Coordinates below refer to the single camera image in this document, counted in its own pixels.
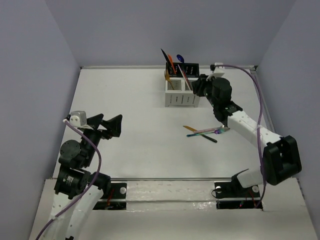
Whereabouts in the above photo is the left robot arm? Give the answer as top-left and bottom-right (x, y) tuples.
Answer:
(37, 110), (123, 240)

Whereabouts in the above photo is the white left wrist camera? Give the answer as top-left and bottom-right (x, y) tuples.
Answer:
(63, 110), (93, 130)

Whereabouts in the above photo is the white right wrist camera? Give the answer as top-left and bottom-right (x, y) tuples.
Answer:
(206, 62), (225, 81)

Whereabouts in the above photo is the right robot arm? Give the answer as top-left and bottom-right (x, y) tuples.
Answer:
(191, 74), (302, 196)

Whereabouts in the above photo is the black utensil on table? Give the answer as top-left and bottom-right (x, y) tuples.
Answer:
(201, 135), (218, 143)

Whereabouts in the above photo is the black knife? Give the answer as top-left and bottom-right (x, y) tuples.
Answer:
(160, 48), (172, 70)

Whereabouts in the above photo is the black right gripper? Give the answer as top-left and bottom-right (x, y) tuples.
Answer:
(192, 73), (219, 108)

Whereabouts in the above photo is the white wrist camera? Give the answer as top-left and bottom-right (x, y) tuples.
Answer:
(206, 62), (225, 81)
(63, 110), (93, 130)

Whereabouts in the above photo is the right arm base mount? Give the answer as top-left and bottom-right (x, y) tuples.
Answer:
(211, 182), (263, 210)

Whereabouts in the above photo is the iridescent spoon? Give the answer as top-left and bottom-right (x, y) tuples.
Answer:
(193, 125), (230, 134)

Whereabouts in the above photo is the blue spoon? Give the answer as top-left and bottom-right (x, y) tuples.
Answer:
(176, 54), (185, 63)

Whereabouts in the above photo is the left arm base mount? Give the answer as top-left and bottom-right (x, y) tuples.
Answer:
(93, 181), (127, 211)

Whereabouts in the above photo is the white utensil caddy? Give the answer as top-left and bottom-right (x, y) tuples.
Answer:
(164, 77), (200, 108)

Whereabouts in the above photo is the orange white chopstick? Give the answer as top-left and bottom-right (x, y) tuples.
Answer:
(178, 64), (192, 91)

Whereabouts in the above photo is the iridescent fork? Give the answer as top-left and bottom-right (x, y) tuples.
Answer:
(186, 129), (225, 137)

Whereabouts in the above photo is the black utensil caddy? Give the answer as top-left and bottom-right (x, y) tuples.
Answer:
(165, 62), (200, 78)

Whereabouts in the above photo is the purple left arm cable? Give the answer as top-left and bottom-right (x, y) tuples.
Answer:
(36, 119), (103, 240)

